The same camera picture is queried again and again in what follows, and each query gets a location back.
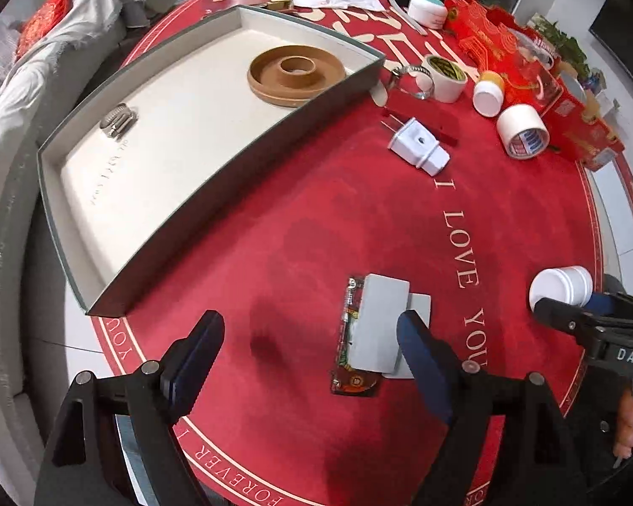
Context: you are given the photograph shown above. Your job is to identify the red patterned cushion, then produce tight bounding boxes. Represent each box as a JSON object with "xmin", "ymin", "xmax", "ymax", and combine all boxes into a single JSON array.
[{"xmin": 15, "ymin": 0, "xmax": 75, "ymax": 61}]

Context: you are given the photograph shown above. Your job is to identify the large grey cardboard box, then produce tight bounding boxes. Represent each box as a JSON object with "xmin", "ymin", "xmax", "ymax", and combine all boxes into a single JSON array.
[{"xmin": 36, "ymin": 4, "xmax": 385, "ymax": 318}]

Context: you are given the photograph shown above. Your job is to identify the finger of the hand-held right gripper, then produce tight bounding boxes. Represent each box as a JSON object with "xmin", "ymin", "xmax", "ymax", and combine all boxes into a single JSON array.
[{"xmin": 533, "ymin": 292, "xmax": 619, "ymax": 335}]

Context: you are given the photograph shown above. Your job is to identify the white power plug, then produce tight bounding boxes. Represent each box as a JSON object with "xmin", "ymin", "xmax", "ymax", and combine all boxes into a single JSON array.
[{"xmin": 381, "ymin": 116, "xmax": 451, "ymax": 176}]

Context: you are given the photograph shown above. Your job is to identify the grey sofa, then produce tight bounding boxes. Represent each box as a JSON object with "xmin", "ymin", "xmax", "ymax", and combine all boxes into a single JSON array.
[{"xmin": 0, "ymin": 0, "xmax": 198, "ymax": 486}]

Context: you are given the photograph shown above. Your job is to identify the green potted plant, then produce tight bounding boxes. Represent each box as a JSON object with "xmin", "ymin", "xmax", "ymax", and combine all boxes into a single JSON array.
[{"xmin": 527, "ymin": 13, "xmax": 594, "ymax": 80}]

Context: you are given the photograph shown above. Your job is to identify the white jar teal lid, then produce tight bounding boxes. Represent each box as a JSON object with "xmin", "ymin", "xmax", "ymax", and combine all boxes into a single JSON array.
[{"xmin": 407, "ymin": 0, "xmax": 449, "ymax": 31}]

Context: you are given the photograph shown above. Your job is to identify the round red printed table mat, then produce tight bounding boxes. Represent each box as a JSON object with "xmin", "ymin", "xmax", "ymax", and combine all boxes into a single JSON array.
[{"xmin": 92, "ymin": 0, "xmax": 605, "ymax": 506}]

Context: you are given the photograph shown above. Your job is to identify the clear plastic package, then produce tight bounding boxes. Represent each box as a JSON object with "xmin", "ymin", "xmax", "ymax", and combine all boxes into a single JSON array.
[{"xmin": 509, "ymin": 29, "xmax": 565, "ymax": 111}]

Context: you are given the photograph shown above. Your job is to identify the black screen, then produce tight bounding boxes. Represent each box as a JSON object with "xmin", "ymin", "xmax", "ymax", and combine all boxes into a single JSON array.
[{"xmin": 588, "ymin": 0, "xmax": 633, "ymax": 72}]

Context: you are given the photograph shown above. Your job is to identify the brown empty tape spool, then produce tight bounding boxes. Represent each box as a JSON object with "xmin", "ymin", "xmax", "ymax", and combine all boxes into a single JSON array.
[{"xmin": 246, "ymin": 45, "xmax": 347, "ymax": 108}]

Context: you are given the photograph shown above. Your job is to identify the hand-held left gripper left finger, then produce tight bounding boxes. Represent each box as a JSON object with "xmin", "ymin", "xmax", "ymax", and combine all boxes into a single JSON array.
[{"xmin": 34, "ymin": 310, "xmax": 226, "ymax": 506}]

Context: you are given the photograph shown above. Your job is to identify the large white plastic bottle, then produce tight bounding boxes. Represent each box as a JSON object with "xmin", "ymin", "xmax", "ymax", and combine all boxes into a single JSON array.
[{"xmin": 528, "ymin": 265, "xmax": 594, "ymax": 313}]

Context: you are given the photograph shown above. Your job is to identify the white tape roll blue-red print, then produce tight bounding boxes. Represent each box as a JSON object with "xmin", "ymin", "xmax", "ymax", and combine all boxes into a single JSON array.
[{"xmin": 496, "ymin": 104, "xmax": 551, "ymax": 161}]

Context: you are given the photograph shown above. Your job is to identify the red gift box gold print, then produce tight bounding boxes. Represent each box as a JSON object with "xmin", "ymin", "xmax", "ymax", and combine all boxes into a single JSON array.
[{"xmin": 443, "ymin": 0, "xmax": 626, "ymax": 170}]

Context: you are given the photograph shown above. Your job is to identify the light grey sofa cover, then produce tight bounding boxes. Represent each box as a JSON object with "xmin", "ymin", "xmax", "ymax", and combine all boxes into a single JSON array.
[{"xmin": 0, "ymin": 0, "xmax": 151, "ymax": 180}]

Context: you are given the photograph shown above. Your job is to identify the white tape roll yellow-black label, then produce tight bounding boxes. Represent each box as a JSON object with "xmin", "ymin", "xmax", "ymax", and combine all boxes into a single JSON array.
[{"xmin": 421, "ymin": 54, "xmax": 468, "ymax": 103}]

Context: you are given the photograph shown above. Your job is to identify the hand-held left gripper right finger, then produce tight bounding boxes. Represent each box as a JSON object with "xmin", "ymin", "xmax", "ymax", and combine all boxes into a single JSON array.
[{"xmin": 395, "ymin": 310, "xmax": 602, "ymax": 506}]

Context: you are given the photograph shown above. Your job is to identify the person's right hand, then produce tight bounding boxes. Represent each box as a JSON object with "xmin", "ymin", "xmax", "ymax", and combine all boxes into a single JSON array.
[{"xmin": 612, "ymin": 387, "xmax": 633, "ymax": 459}]

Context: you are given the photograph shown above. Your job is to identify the metal hose clamp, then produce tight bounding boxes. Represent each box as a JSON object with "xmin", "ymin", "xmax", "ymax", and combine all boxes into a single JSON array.
[
  {"xmin": 99, "ymin": 102, "xmax": 138, "ymax": 138},
  {"xmin": 387, "ymin": 63, "xmax": 436, "ymax": 101}
]

